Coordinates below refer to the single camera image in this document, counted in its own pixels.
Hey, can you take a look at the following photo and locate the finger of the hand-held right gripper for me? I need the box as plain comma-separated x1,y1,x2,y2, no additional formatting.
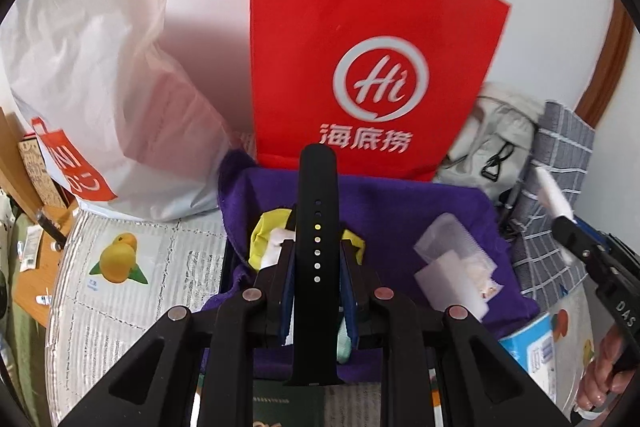
552,216,613,288

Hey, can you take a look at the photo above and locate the white plastic bag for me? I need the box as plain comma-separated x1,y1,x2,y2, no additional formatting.
0,0,241,223

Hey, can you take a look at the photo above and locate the black handle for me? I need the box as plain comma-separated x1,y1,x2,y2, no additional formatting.
36,209,68,250

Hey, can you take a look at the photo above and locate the fruit printed bed sheet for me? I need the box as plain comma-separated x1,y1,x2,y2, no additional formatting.
45,207,598,427

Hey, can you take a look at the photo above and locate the wooden bedside furniture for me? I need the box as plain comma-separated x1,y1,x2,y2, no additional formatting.
0,107,81,338

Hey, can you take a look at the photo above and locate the patterned box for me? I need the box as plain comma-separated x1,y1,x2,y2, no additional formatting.
17,134,68,208

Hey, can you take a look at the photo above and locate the black watch strap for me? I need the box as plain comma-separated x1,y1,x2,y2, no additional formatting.
284,144,341,387

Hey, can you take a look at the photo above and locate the clear plastic packet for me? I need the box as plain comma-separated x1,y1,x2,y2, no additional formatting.
415,252,493,323
414,213,498,273

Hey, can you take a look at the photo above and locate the grey checked pillow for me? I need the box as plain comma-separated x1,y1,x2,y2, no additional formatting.
530,101,596,228

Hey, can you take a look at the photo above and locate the yellow and white object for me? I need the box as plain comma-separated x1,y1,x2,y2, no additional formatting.
250,207,366,273

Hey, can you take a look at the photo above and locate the white tube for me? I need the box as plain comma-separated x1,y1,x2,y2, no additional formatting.
20,227,43,270

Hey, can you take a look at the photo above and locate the person's right hand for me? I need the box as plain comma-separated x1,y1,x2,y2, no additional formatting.
575,322,631,413

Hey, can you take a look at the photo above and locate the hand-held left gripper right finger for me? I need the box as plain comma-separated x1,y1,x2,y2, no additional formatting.
340,239,573,427

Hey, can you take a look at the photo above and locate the red paper bag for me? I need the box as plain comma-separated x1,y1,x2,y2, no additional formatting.
249,0,512,182

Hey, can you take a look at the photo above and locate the mint green cloth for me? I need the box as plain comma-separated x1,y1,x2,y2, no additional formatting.
336,317,353,364

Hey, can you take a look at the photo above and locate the white soft strip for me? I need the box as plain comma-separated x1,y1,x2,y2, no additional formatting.
534,167,576,265

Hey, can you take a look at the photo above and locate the blue tissue pack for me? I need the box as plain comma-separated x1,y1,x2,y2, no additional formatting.
499,311,558,408

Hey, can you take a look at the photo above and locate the beige backpack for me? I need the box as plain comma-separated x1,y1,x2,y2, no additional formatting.
432,82,546,208

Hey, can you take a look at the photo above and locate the purple towel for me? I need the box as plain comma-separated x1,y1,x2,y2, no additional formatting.
200,150,541,383

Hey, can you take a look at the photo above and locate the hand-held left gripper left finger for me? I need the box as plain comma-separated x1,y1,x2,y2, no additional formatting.
57,241,297,427

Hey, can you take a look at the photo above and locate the wooden door frame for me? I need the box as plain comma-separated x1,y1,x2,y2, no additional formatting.
575,0,636,128

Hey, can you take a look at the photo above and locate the grey checked folded sheet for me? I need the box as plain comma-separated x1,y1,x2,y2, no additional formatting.
500,177,581,298

